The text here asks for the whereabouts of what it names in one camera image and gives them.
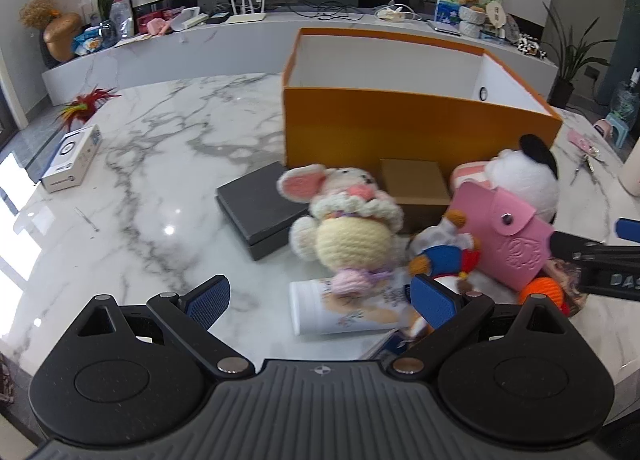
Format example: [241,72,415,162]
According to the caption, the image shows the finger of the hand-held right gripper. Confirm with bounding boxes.
[549,231,640,267]
[615,217,640,243]

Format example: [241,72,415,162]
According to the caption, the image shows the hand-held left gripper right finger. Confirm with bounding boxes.
[391,274,569,375]

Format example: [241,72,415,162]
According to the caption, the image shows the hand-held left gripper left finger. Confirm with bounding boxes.
[75,275,253,378]

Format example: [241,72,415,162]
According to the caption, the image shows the brown white dog plush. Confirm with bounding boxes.
[407,210,483,338]

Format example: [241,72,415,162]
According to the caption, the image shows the pink snap wallet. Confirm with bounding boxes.
[452,181,556,293]

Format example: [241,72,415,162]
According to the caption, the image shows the white pink striped plush toy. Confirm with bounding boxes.
[448,134,560,225]

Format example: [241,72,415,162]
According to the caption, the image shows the dark grey box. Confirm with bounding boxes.
[216,161,311,261]

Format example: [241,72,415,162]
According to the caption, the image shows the small brown cardboard box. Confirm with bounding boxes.
[380,158,453,235]

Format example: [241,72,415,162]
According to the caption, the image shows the large orange cardboard box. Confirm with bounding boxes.
[281,28,564,175]

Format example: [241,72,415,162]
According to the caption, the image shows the printed card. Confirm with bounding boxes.
[547,260,586,315]

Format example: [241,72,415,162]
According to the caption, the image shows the orange crochet toy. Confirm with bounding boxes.
[517,276,571,317]

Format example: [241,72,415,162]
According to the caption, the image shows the printed booklet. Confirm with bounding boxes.
[360,326,418,362]

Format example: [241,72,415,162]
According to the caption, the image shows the bunch of keys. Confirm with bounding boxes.
[570,147,606,185]

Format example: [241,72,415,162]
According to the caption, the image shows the light green stool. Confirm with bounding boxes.
[595,112,633,148]

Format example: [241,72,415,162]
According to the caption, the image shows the crochet bunny plush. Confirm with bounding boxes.
[276,164,405,293]

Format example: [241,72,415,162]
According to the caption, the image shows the white printed cup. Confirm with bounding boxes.
[290,276,416,335]

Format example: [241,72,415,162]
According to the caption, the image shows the clear water jug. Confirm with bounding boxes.
[610,67,640,115]

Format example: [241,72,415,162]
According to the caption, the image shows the tall plant in black pot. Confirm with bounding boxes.
[542,2,616,108]

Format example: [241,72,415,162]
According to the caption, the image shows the small white product box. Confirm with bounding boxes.
[41,125,103,193]

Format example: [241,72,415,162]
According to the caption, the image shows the black white cow figurines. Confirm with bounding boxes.
[517,34,548,58]

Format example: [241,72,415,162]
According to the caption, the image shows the red feather toy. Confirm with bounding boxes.
[57,86,121,131]

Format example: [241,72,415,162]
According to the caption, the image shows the round paper fan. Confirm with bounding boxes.
[485,2,507,30]

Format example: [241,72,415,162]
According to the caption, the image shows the white ribbed pot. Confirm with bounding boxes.
[457,6,487,38]

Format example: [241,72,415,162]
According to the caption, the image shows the white marble tv cabinet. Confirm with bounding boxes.
[41,10,560,105]

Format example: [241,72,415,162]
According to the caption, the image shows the teddy bear picture display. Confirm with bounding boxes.
[434,0,503,25]

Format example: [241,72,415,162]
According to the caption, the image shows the white rectangular box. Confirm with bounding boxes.
[172,8,208,30]

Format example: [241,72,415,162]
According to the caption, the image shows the blue snack bag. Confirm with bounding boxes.
[74,27,106,55]

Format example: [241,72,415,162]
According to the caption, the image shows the white router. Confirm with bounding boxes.
[227,0,267,23]

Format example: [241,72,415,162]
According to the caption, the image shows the clear plastic package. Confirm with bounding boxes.
[110,0,135,38]

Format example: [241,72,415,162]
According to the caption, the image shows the gold vase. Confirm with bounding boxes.
[42,12,83,63]

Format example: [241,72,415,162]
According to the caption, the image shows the dried flower bunch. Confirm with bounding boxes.
[20,0,61,30]

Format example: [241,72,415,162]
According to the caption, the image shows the white device with cords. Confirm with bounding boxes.
[375,2,423,23]

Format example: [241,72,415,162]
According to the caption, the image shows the black cables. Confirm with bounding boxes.
[290,0,366,20]

